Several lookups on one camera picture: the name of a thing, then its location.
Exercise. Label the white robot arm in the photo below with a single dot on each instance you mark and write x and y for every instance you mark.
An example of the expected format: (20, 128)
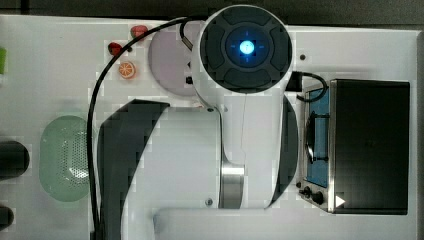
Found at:
(234, 153)

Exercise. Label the lavender round plate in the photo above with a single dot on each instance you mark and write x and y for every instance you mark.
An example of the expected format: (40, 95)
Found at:
(169, 61)

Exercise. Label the orange slice toy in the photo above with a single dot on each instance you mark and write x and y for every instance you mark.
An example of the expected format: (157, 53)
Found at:
(127, 70)

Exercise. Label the red strawberry toy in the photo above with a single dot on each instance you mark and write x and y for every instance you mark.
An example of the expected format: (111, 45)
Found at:
(138, 30)

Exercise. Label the red apple toy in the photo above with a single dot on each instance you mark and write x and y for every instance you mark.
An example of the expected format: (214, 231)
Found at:
(114, 48)

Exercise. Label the black toaster oven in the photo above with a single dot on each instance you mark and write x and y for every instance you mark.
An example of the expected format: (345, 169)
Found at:
(355, 147)

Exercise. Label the black cylinder stand upper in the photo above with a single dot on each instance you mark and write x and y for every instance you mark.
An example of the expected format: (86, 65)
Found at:
(14, 159)

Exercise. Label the black cylinder stand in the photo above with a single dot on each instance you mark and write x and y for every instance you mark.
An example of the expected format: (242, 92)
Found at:
(6, 217)
(14, 159)

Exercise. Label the green marker object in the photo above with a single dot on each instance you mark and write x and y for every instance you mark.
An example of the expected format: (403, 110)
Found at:
(3, 53)

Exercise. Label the black cylinder stand lower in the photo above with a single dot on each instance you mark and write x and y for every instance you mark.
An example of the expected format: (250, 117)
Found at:
(6, 217)

